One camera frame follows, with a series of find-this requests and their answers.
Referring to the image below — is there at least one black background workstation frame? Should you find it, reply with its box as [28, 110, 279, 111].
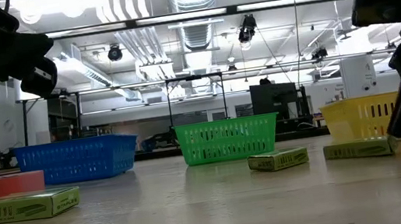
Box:
[16, 70, 230, 149]

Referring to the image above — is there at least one black ceiling spotlight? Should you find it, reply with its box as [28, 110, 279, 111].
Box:
[105, 43, 125, 63]

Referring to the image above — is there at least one black aluminium table frame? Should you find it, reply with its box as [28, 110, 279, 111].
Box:
[0, 123, 330, 182]

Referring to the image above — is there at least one green plastic basket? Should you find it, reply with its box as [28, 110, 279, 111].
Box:
[173, 111, 284, 168]

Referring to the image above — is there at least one yellow plastic basket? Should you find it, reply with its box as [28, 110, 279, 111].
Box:
[318, 90, 401, 153]

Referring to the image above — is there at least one green staples box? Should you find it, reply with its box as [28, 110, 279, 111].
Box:
[246, 145, 311, 176]
[322, 133, 400, 165]
[0, 184, 83, 224]

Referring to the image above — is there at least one black overhead camera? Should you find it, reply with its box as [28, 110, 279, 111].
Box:
[234, 12, 260, 44]

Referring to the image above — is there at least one black overhead crossbar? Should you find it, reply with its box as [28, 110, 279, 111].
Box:
[43, 0, 341, 42]

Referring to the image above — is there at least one black background monitor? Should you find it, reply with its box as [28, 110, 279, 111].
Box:
[248, 79, 302, 124]

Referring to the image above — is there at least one white column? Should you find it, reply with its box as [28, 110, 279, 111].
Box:
[338, 54, 380, 100]

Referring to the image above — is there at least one blue plastic basket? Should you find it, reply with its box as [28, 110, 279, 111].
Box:
[12, 131, 143, 191]

